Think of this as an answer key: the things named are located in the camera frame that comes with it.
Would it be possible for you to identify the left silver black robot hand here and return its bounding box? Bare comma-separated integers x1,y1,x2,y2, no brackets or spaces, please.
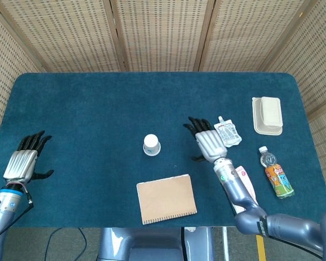
2,130,55,183

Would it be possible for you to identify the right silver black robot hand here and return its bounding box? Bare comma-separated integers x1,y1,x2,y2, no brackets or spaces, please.
183,116,228,164

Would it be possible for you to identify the white spouted drink pouch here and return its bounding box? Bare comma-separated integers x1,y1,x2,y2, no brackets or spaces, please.
213,116,243,148

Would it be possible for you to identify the beige food container tray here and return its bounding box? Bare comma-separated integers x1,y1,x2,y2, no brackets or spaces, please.
251,97,284,136

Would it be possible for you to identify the white pink tissue pack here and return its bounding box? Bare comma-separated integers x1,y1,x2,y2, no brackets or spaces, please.
230,165,259,214

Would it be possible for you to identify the white rectangular food box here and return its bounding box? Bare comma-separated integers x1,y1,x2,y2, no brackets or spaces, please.
260,96,284,128

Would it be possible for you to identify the brown spiral notebook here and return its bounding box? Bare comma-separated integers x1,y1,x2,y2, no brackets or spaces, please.
136,174,198,226

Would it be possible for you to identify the orange label drink bottle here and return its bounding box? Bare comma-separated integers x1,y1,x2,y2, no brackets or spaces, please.
258,146,294,200

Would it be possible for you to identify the blue table cloth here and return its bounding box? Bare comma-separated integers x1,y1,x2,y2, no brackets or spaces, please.
0,72,326,229

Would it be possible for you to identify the bamboo folding screen panel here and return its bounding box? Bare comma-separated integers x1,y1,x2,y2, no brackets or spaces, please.
0,0,126,73
0,5,46,131
263,0,326,153
110,0,217,72
199,0,320,72

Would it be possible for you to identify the grey robot torso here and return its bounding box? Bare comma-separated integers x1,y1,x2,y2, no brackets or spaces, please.
97,227,215,261

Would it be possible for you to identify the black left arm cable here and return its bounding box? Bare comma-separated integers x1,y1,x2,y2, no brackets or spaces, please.
0,184,35,245

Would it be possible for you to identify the black floor cable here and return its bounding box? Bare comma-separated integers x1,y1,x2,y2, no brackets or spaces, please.
45,227,87,261

